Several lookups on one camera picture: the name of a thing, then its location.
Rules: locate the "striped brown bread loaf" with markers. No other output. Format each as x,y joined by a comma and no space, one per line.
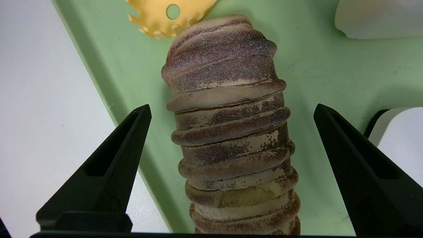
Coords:
228,132

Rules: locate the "small white rectangular block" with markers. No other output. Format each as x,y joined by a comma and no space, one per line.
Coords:
380,18

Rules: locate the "light green plastic tray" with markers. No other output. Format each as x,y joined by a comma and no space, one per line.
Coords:
317,82

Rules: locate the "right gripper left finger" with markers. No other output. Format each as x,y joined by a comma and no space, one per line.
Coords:
105,185

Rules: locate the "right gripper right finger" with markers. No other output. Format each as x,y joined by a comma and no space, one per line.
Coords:
370,191

